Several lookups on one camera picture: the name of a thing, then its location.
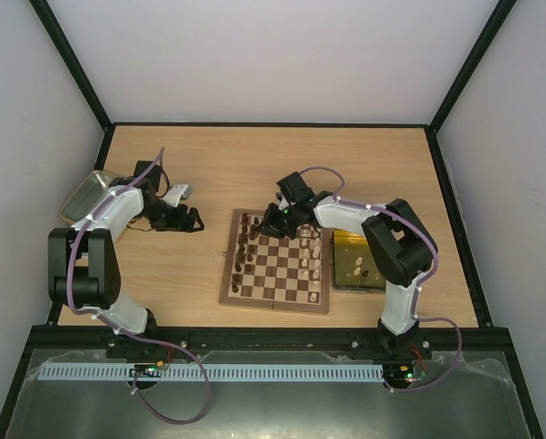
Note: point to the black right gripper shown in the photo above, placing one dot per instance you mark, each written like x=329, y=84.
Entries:
x=272, y=220

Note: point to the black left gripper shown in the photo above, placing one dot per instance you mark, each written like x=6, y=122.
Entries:
x=177, y=224

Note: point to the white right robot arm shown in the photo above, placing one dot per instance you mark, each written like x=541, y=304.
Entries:
x=403, y=250

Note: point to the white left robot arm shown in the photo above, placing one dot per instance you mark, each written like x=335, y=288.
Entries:
x=83, y=271

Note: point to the wooden chess board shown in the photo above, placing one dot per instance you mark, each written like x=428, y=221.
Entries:
x=284, y=271

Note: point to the gold metal tin tray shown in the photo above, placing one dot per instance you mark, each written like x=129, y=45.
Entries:
x=353, y=268

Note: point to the silver metal tray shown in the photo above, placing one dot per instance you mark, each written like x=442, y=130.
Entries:
x=86, y=197

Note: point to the black frame rail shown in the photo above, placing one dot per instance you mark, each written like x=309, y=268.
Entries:
x=354, y=343

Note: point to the white slotted cable duct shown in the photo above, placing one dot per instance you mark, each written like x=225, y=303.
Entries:
x=214, y=372

